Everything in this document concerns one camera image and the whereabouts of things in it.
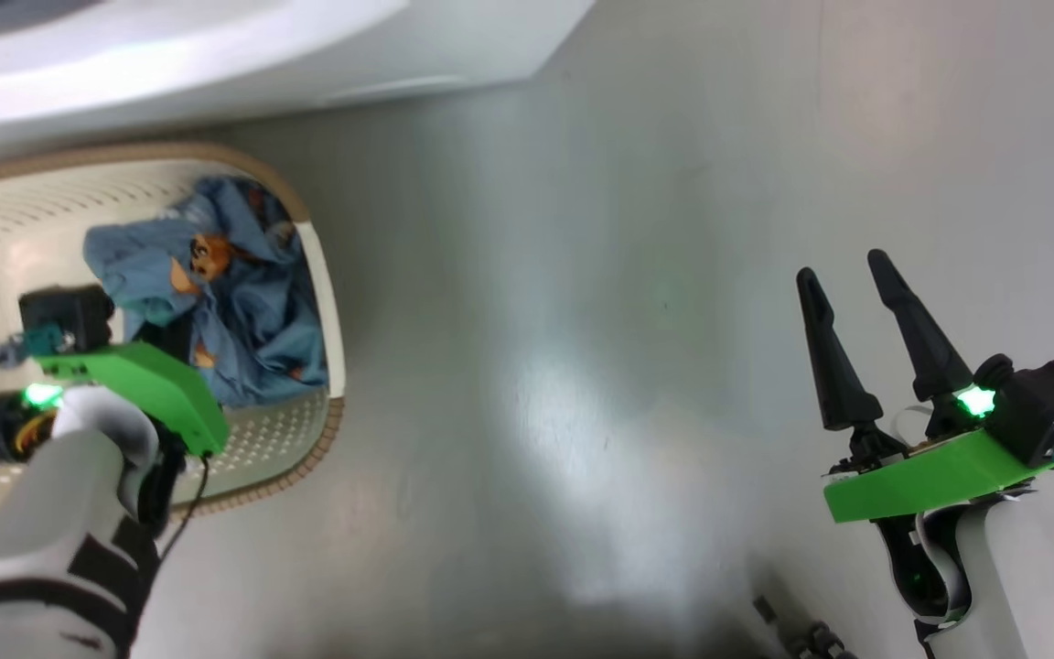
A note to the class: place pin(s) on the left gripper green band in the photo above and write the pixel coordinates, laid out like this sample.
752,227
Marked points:
152,384

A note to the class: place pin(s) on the blue cartoon print clothing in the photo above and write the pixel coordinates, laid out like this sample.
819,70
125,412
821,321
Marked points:
252,311

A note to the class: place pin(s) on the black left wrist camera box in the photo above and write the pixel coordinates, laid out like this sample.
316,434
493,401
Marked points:
65,316

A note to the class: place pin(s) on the teal left camera connector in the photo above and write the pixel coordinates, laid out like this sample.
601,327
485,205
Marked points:
37,343

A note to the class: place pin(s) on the dark robot base part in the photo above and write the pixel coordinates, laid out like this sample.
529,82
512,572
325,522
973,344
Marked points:
815,636

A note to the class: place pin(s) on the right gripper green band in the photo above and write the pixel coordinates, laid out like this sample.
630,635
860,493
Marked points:
930,476

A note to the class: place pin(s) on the white front-load washing machine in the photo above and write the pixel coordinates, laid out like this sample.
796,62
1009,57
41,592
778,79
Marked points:
216,55

